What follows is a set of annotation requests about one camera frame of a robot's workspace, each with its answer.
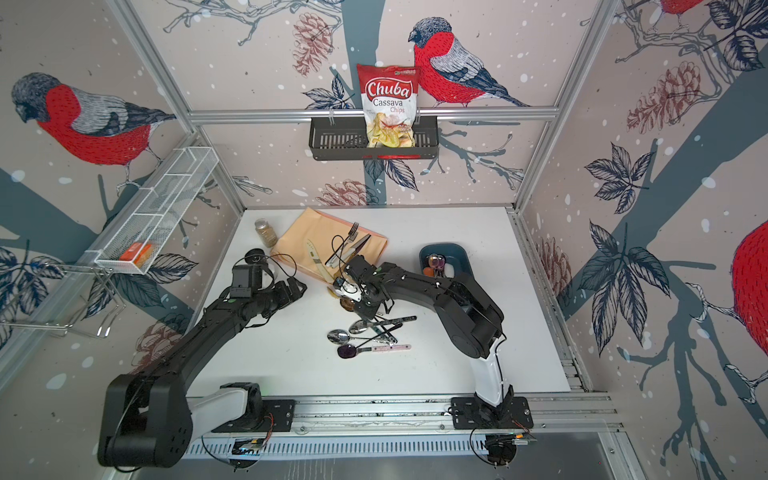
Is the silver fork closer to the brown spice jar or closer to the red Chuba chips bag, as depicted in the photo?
the brown spice jar

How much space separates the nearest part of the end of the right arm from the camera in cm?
66

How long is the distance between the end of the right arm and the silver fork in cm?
21

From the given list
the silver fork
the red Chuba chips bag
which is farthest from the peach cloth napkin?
the red Chuba chips bag

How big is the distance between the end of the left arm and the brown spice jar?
1.01ft

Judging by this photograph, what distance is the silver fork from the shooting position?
1047mm

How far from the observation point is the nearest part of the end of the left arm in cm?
68

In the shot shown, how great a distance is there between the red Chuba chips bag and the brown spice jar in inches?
19.2

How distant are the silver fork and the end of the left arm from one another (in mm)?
186

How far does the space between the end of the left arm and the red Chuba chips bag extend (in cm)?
48
